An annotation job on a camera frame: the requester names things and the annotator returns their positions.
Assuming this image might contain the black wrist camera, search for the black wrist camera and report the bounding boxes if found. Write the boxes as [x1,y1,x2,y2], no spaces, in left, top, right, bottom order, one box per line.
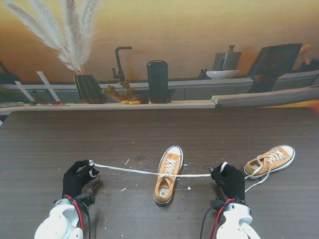
[74,193,97,210]
[210,197,226,211]

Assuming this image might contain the red flat strips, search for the red flat strips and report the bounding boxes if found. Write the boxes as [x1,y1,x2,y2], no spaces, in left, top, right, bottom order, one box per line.
[37,102,68,107]

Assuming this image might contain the dark low stand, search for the dark low stand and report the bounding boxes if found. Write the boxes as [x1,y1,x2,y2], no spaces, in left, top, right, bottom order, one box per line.
[134,88,175,104]

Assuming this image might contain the black kitchen faucet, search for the black kitchen faucet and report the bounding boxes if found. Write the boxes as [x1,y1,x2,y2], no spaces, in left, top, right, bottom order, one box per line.
[111,46,133,80]

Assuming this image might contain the grey metal pot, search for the grey metal pot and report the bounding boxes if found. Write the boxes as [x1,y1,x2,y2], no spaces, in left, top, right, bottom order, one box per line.
[212,45,242,72]

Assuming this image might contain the black cylindrical canister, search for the black cylindrical canister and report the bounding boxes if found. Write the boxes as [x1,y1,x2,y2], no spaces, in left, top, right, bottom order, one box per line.
[146,60,169,104]

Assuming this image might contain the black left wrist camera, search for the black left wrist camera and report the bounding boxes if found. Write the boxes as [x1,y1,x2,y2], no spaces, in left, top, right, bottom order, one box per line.
[74,193,97,210]

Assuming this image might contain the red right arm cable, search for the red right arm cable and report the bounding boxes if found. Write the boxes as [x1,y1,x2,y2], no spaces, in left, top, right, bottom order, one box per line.
[210,198,236,239]

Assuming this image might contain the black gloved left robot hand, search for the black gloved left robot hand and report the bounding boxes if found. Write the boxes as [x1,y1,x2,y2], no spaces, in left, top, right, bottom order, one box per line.
[61,159,100,199]

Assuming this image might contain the long white shoelace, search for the long white shoelace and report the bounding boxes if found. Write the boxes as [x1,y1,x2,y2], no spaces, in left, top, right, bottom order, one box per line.
[88,159,229,186]

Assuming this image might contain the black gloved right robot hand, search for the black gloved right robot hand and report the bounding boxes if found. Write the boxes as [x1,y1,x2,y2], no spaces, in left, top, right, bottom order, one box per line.
[208,161,246,202]

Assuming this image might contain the grey wooden plank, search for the grey wooden plank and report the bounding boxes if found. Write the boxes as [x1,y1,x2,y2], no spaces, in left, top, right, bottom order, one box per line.
[211,86,319,108]

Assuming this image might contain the red left arm cable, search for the red left arm cable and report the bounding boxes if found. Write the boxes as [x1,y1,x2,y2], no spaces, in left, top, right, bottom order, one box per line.
[66,195,85,239]

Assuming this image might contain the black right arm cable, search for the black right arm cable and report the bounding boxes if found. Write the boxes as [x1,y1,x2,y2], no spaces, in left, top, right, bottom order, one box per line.
[199,208,214,239]

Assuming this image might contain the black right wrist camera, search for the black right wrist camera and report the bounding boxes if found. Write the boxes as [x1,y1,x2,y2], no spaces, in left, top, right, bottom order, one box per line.
[210,197,226,211]

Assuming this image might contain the long white slat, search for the long white slat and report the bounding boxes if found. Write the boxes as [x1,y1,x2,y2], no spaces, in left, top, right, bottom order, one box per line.
[36,71,61,102]

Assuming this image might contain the yellow cactus ornament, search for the yellow cactus ornament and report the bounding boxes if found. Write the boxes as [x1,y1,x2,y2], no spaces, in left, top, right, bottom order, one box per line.
[101,79,137,102]

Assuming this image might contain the short white slat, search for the short white slat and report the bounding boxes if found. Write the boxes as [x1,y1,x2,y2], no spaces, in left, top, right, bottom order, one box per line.
[14,81,36,103]

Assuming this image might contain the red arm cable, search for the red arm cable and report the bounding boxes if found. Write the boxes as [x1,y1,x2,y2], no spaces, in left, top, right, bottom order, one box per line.
[210,198,236,239]
[66,195,85,239]

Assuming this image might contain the white pampas grass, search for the white pampas grass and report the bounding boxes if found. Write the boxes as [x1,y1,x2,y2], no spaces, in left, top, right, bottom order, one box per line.
[2,0,100,75]

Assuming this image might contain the dark green ribbed vase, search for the dark green ribbed vase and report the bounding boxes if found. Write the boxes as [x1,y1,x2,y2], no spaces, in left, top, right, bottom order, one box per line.
[73,74,108,104]

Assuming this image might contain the white bowl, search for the white bowl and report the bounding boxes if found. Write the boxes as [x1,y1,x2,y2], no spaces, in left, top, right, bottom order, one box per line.
[205,69,242,80]

